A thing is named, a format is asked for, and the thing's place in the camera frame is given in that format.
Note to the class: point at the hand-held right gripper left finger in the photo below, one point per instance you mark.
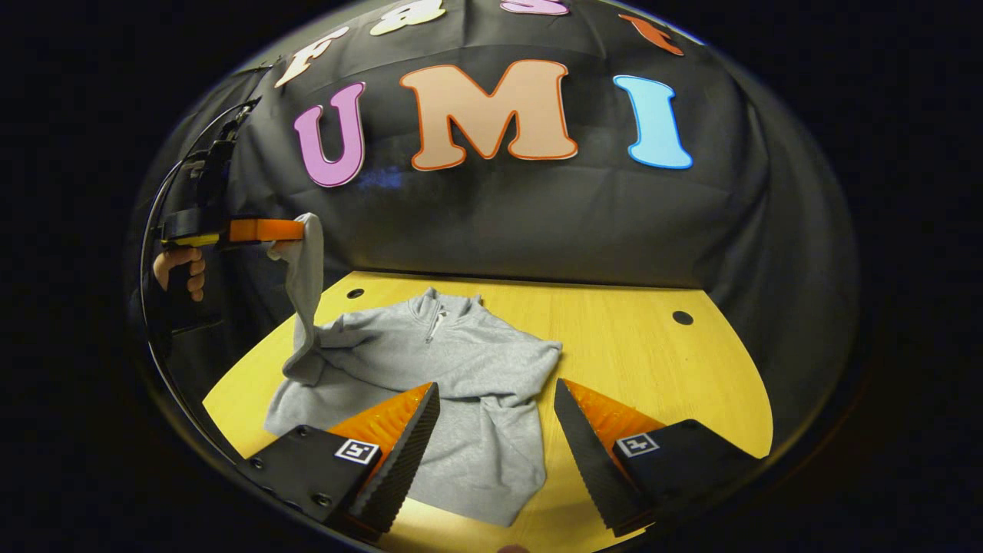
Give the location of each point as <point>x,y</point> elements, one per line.
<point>403,461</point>

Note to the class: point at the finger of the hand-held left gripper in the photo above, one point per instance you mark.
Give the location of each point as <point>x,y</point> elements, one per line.
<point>261,230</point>

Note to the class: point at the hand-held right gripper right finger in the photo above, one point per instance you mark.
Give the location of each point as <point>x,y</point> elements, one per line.
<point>587,461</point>

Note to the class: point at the grey zip-neck sweatshirt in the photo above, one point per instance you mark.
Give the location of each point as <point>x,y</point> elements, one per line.
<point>461,361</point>

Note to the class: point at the black backdrop cloth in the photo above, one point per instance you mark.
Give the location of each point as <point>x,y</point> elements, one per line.
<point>499,223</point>

